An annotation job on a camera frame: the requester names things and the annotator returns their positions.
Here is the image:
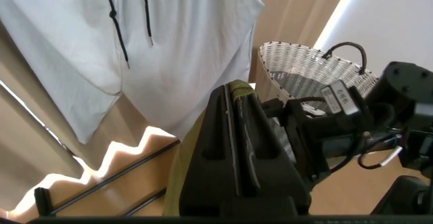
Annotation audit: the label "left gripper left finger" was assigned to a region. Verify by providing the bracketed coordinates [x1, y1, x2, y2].
[178, 83, 240, 217]

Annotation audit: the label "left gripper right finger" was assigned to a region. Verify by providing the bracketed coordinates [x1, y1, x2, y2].
[235, 93, 312, 217]

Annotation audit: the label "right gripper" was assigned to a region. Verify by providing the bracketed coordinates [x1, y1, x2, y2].
[286, 99, 369, 185]

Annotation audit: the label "green garment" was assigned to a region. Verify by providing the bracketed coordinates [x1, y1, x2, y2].
[163, 79, 258, 217]

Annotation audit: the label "pale grey shorts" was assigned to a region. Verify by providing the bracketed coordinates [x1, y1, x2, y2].
[0, 0, 266, 145]

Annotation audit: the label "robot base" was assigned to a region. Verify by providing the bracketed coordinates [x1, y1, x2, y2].
[370, 175, 433, 217]

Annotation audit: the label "white laundry basket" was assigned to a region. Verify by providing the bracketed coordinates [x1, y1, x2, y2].
[255, 41, 380, 117]

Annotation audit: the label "black clothes rack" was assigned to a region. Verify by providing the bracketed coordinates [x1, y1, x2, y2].
[33, 139, 182, 217]

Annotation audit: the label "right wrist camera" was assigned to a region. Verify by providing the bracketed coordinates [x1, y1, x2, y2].
[320, 79, 367, 117]

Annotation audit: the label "black cable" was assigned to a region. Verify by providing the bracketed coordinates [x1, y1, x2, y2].
[357, 139, 405, 171]

